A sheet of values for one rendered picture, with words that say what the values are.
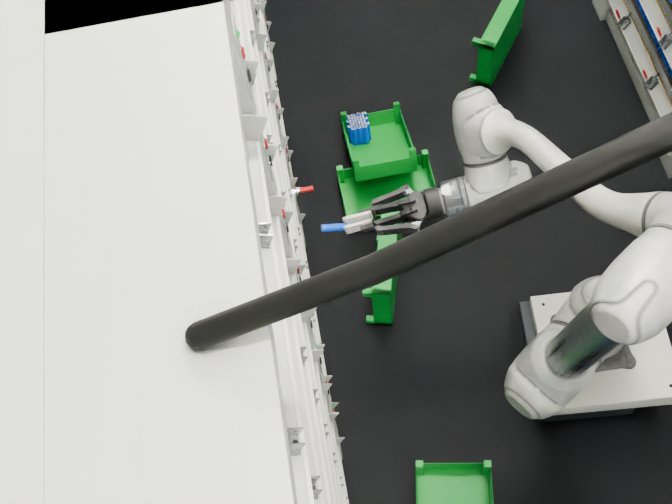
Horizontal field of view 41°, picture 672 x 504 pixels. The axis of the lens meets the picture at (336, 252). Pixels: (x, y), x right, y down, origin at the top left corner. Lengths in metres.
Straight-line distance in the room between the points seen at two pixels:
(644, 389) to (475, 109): 0.86
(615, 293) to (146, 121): 0.92
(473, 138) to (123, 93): 1.16
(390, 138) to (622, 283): 1.55
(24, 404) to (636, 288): 1.06
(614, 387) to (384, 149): 1.10
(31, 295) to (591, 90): 2.57
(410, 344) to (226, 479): 1.94
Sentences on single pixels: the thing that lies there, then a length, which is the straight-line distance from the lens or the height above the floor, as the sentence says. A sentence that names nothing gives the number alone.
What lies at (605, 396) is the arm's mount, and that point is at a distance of 2.37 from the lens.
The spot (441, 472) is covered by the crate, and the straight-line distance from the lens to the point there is 2.52.
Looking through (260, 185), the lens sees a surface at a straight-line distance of 1.16.
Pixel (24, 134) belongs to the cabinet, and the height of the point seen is 1.73.
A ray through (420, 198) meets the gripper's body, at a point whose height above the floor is 0.66.
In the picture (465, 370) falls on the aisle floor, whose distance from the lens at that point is 2.62.
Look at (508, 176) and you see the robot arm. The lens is 2.06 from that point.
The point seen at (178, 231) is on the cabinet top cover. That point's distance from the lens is 0.85.
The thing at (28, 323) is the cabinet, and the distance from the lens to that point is 0.85.
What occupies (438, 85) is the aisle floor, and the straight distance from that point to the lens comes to 3.18.
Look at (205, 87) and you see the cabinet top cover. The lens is 0.95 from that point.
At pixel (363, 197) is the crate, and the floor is 0.00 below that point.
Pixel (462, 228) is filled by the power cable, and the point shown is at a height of 1.85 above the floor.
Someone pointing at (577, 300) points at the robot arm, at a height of 0.50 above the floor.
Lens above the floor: 2.43
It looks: 60 degrees down
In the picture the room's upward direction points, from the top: 10 degrees counter-clockwise
